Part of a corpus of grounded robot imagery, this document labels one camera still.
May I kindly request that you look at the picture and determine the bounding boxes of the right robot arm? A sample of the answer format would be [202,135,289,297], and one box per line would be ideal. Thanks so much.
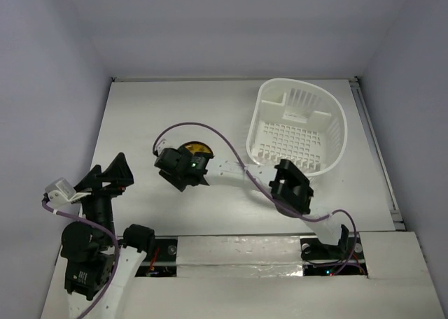
[153,146,354,263]

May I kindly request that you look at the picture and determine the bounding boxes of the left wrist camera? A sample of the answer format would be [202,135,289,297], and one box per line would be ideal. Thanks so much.
[45,178,87,208]

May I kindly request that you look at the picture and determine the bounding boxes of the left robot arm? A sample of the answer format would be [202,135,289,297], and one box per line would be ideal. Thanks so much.
[60,153,155,318]

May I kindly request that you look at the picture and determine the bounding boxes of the yellow brown-rimmed plate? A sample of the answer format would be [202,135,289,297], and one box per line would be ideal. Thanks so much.
[176,141,214,159]

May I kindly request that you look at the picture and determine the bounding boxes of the silver foil covered bar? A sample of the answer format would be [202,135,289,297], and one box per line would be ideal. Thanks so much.
[176,236,304,278]

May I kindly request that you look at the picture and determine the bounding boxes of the white plastic dish rack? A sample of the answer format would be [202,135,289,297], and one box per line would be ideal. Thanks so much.
[246,78,347,178]

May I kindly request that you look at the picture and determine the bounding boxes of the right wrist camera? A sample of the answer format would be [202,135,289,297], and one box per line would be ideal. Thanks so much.
[153,139,170,157]

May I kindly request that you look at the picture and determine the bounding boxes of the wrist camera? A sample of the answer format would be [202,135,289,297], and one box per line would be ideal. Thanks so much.
[153,139,170,157]
[45,178,87,208]

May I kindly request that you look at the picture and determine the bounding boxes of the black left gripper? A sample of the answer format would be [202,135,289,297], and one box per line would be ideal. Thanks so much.
[71,150,134,242]

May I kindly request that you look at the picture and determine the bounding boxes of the aluminium rail right edge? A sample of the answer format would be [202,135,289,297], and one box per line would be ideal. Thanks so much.
[349,80,407,232]

